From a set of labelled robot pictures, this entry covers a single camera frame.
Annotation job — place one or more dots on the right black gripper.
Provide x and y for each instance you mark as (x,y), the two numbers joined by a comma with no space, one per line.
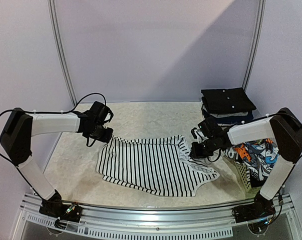
(197,149)

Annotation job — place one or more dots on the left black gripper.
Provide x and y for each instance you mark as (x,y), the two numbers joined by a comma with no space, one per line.
(106,138)

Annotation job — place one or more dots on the black white striped shirt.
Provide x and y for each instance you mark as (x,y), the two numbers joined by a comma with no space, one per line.
(160,166)

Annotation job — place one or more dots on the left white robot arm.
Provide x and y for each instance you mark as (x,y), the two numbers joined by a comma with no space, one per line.
(21,126)

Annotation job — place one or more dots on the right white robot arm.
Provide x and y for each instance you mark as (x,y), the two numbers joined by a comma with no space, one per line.
(282,127)

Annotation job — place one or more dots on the folded clothes stack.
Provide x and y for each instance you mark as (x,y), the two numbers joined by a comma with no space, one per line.
(227,119)

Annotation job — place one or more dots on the white perforated laundry basket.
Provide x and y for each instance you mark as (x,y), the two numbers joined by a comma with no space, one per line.
(252,170)

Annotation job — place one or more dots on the black folded shirt with buttons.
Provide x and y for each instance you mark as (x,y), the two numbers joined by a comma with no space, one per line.
(221,101)

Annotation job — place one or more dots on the colourful graphic print garment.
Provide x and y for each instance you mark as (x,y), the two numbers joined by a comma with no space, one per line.
(265,148)

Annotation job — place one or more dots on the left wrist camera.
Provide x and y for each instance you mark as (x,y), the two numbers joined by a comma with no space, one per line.
(100,113)

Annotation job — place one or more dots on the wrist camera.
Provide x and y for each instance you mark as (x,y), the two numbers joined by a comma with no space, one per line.
(206,129)
(100,113)

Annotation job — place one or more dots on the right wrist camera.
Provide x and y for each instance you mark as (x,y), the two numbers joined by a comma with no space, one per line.
(206,129)

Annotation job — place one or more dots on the aluminium front rail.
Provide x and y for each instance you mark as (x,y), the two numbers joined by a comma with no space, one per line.
(115,223)

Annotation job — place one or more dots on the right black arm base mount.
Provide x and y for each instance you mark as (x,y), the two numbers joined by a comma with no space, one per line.
(260,208)

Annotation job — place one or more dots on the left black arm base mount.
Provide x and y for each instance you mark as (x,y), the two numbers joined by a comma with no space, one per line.
(55,207)

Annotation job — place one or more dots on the left aluminium frame post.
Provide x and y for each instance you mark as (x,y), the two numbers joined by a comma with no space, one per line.
(60,50)

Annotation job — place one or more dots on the aluminium frame post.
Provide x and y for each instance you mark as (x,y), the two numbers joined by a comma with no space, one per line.
(254,42)
(60,50)

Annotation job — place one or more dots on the right aluminium frame post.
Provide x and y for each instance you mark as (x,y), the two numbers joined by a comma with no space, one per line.
(254,42)

